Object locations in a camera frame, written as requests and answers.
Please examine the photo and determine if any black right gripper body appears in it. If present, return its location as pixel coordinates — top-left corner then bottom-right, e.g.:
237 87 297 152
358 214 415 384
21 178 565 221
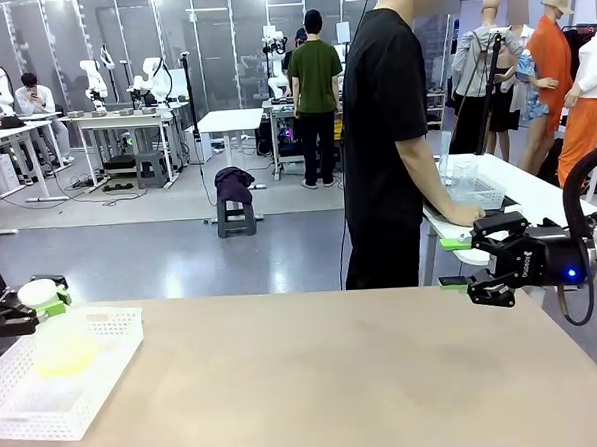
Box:
488 223 592 292

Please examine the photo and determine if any white round flask cap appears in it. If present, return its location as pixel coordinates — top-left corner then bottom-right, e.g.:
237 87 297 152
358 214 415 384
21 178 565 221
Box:
16 278 58 307

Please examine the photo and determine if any white perforated plastic basket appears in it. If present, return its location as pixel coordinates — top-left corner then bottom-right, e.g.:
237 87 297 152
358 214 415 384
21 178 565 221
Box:
438 170 509 213
0 305 150 445

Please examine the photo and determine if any translucent plastic Erlenmeyer flask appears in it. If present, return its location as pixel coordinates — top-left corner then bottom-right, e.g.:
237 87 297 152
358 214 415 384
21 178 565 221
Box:
29 298 105 382

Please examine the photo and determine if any clear plastic beaker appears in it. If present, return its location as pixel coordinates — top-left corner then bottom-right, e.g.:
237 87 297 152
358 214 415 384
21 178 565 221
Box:
450 159 481 189

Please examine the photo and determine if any person's right forearm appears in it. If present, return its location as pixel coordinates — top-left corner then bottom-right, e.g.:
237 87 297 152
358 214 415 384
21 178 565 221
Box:
396 134 462 219

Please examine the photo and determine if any person's right hand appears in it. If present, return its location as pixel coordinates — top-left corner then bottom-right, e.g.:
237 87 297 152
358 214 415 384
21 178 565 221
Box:
440 201 489 229

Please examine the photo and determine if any white rounded side table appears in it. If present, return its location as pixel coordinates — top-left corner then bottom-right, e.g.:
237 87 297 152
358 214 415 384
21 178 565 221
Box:
417 146 597 268

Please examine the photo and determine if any shoe rack with shoes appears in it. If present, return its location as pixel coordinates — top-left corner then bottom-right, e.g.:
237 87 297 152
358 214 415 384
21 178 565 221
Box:
424 91 448 131

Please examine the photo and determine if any person in black T-shirt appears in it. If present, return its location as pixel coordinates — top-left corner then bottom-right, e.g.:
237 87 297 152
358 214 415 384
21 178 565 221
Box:
330 0 476 291

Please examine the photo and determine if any black box under desk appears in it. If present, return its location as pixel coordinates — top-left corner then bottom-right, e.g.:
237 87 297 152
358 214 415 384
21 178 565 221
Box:
103 154 136 173

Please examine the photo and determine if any light grey step stool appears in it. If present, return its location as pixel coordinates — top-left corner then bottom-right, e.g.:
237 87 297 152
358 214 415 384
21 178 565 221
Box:
134 149 171 191

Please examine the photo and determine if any white desk with hat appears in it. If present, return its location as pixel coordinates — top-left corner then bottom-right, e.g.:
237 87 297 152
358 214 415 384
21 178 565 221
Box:
0 118 71 205

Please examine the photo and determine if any black tripod stand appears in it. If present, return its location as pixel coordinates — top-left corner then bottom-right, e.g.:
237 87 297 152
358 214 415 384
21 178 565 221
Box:
468 29 514 155

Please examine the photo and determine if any white desk with trays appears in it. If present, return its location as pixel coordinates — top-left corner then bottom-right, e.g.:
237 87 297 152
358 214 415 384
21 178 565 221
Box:
69 108 185 192

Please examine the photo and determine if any mannequin in grey shirt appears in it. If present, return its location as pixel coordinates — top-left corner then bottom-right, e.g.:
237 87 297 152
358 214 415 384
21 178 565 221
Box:
439 0 526 157

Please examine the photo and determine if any dark grey step stool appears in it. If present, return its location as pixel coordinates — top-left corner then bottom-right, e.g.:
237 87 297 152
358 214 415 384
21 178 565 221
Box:
215 195 258 239

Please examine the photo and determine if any seated person in white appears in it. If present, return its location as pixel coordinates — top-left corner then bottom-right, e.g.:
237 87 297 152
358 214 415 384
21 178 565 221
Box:
12 67 75 172

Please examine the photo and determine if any white cabinet box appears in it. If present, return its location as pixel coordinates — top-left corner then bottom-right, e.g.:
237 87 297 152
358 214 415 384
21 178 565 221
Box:
185 125 214 165

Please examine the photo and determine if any workbench with equipment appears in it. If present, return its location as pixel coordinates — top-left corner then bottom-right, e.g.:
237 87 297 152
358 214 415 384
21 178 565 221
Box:
261 93 350 181

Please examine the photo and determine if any mannequin in orange with cap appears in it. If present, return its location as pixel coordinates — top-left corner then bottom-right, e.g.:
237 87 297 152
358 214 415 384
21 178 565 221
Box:
509 0 585 176

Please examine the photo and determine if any dark purple cloth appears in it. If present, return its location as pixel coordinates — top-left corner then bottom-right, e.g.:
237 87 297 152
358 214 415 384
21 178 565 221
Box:
213 165 257 207

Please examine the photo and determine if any person in green T-shirt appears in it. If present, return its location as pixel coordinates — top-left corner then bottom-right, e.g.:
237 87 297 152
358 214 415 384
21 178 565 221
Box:
283 8 351 191

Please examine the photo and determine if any black pole stand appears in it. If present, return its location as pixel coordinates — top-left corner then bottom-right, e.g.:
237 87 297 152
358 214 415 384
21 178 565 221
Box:
178 51 202 165

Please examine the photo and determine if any white rectangular standing table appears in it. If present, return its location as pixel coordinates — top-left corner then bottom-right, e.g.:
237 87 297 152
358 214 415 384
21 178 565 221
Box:
195 107 270 225

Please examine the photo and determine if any person in dark cap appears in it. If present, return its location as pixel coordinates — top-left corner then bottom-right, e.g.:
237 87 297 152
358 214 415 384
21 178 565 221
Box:
280 26 311 70

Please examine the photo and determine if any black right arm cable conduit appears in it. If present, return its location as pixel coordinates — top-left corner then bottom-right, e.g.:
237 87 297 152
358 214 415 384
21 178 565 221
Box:
549 142 597 327

